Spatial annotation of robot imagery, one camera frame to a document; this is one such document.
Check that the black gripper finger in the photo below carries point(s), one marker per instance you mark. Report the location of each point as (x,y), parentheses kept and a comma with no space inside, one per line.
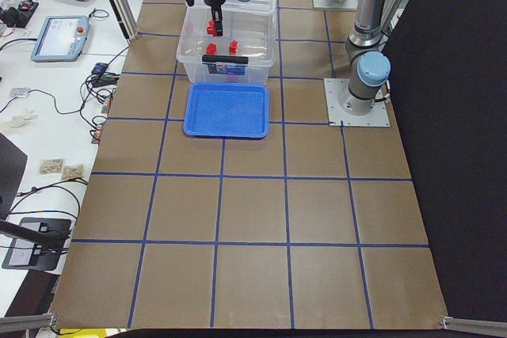
(218,21)

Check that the red block with stud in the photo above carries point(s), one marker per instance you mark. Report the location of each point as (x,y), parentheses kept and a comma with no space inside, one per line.
(233,47)
(211,28)
(211,49)

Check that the clear plastic box lid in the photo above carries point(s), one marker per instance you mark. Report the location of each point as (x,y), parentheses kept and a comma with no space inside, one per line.
(252,6)

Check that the clear plastic storage box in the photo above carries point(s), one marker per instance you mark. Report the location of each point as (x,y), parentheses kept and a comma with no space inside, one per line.
(256,36)

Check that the blue plastic tray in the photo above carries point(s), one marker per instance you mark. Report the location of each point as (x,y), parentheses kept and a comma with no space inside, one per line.
(233,110)

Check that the blue usb hub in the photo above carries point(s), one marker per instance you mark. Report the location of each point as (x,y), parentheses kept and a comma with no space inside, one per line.
(99,68)

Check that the near teach pendant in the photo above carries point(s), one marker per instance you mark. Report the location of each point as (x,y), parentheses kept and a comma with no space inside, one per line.
(61,39)

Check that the bag of small parts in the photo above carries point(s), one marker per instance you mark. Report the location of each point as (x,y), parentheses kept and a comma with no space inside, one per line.
(51,166)

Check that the black camera stand base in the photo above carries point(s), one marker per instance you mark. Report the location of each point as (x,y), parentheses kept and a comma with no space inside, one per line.
(37,243)

